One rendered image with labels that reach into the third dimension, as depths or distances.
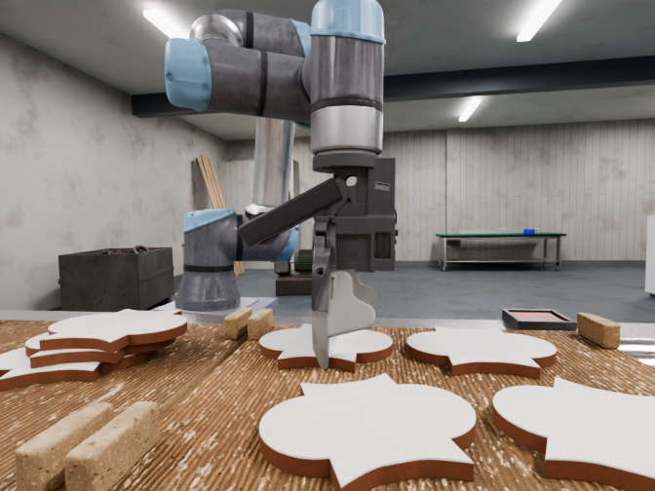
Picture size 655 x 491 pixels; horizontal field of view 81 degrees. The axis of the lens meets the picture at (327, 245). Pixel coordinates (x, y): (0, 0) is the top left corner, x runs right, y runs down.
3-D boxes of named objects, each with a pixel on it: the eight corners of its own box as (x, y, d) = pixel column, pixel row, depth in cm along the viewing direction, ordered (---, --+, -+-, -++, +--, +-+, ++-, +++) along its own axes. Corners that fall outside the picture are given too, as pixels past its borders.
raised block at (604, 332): (575, 333, 46) (576, 311, 46) (592, 333, 46) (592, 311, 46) (603, 350, 41) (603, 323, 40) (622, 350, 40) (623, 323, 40)
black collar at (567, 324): (501, 319, 61) (502, 308, 61) (553, 320, 60) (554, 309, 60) (518, 332, 54) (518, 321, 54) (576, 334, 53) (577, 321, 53)
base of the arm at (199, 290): (200, 295, 103) (201, 258, 102) (251, 300, 98) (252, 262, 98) (160, 307, 88) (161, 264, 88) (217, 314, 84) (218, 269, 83)
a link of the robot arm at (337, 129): (304, 106, 37) (318, 127, 45) (304, 155, 37) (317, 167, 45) (383, 104, 36) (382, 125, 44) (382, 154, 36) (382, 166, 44)
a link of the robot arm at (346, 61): (366, 32, 45) (400, -9, 37) (365, 128, 46) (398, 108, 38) (299, 21, 43) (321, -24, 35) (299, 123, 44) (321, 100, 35)
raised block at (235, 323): (241, 326, 52) (240, 306, 52) (253, 326, 52) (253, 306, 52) (223, 340, 46) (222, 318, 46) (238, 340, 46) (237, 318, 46)
